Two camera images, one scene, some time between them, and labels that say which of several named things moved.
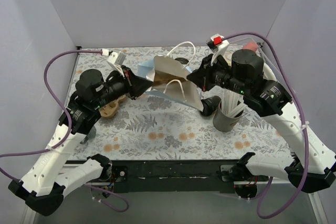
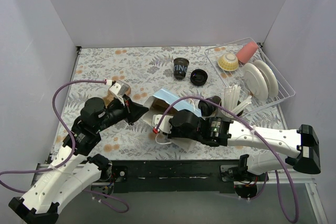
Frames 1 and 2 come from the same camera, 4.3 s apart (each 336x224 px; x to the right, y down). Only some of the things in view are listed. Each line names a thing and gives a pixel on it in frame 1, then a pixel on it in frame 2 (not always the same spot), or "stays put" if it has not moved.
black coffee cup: (210, 105) stays put
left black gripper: (130, 82) to (128, 111)
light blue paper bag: (168, 77) to (166, 102)
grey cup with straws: (229, 112) stays put
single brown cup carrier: (161, 78) to (162, 105)
